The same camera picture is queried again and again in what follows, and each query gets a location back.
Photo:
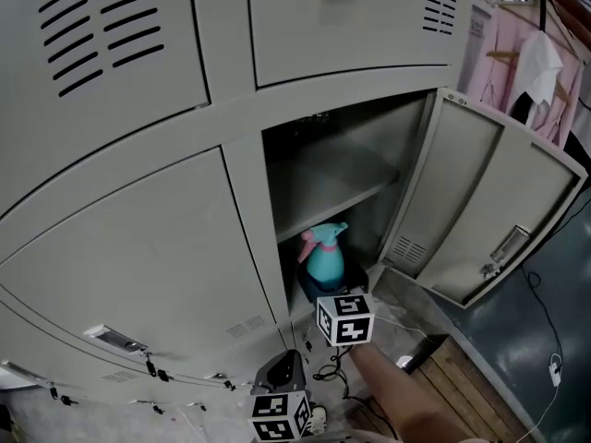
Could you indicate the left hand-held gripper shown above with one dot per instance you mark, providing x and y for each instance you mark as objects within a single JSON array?
[{"x": 277, "y": 415}]

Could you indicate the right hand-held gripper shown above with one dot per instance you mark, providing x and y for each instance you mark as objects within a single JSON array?
[{"x": 346, "y": 321}]

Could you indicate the blue spray bottle pink trigger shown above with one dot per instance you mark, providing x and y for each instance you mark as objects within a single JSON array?
[{"x": 325, "y": 263}]

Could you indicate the grey metal locker cabinet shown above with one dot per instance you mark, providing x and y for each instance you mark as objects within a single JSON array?
[{"x": 138, "y": 247}]

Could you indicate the person's right forearm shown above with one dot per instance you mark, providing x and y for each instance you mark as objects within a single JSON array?
[{"x": 401, "y": 395}]

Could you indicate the locker door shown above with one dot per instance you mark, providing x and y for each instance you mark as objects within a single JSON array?
[{"x": 461, "y": 192}]

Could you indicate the person's left shoe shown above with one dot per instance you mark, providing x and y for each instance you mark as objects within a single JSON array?
[{"x": 318, "y": 420}]

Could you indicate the white power strip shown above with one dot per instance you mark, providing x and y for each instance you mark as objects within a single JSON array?
[{"x": 555, "y": 369}]

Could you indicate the pink hanging garments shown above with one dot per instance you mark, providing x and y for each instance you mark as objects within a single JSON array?
[{"x": 494, "y": 81}]

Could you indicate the wooden clothes hanger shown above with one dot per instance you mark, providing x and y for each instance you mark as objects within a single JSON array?
[{"x": 503, "y": 56}]

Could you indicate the white hanging shirt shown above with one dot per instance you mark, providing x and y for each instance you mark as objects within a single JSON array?
[{"x": 538, "y": 67}]

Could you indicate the wooden clothes rail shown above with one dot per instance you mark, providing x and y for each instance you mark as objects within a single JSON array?
[{"x": 568, "y": 3}]

